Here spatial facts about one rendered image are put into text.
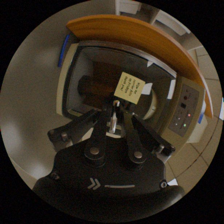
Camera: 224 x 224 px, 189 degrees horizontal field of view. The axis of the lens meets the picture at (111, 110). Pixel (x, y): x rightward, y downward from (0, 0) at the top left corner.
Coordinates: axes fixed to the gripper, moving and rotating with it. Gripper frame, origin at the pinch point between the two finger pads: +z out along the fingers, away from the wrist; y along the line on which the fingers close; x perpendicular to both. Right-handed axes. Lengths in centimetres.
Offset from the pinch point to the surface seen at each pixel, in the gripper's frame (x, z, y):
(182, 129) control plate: -2.6, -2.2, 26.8
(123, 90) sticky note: 5.5, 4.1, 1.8
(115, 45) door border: 20.7, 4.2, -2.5
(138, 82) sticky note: 8.7, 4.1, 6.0
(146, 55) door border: 19.1, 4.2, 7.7
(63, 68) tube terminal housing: 12.7, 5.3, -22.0
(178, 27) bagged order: 118, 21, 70
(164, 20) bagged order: 121, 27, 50
